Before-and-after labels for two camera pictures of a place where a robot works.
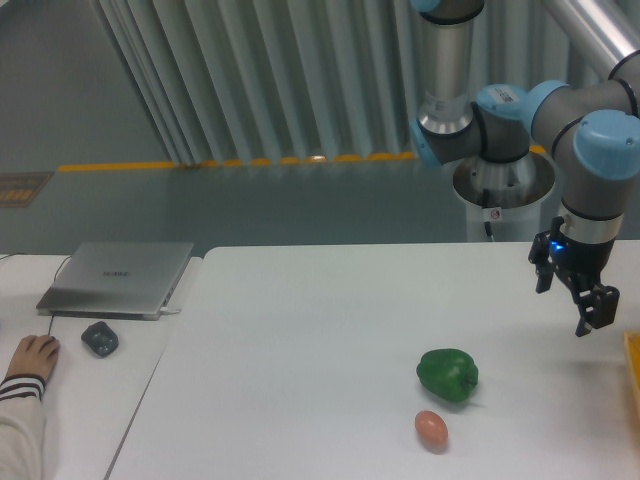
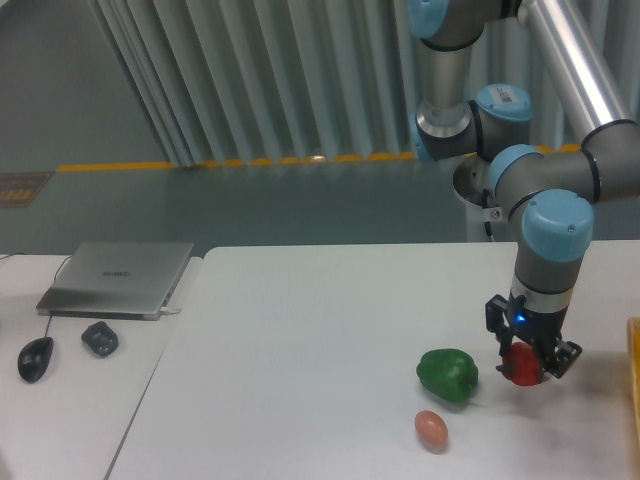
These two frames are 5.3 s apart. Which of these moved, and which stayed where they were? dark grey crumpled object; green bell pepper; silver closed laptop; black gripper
Moved: black gripper
Stayed: dark grey crumpled object; green bell pepper; silver closed laptop
